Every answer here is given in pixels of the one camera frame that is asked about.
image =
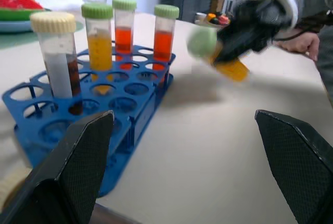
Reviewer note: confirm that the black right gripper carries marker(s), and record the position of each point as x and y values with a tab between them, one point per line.
260	23

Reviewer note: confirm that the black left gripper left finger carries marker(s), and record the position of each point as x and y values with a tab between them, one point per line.
78	156

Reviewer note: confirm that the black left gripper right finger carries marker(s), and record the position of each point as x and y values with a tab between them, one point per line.
304	161

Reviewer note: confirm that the green-capped yellow liquid tube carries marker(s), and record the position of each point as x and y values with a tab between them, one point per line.
229	70
100	49

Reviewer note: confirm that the blue test tube rack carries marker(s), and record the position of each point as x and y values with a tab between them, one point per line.
125	104

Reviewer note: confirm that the bystander's bare hand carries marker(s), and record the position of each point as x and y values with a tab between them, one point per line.
303	43

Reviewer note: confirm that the orange and black small object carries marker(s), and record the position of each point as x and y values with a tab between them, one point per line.
218	18

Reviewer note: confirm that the small white cup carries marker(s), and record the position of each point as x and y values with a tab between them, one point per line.
200	17

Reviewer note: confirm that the green-capped red liquid tube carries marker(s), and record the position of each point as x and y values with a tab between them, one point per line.
125	34
163	41

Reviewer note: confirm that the bystander's grey garment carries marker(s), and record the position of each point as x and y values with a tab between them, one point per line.
325	60

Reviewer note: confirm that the cream-capped tube with brown content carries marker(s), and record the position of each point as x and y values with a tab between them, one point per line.
58	60

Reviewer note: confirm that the green mat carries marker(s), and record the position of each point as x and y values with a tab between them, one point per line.
15	40

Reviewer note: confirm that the light blue plate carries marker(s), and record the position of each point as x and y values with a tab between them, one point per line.
13	26

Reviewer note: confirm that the toy watermelon slice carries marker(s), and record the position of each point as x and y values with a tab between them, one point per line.
18	2

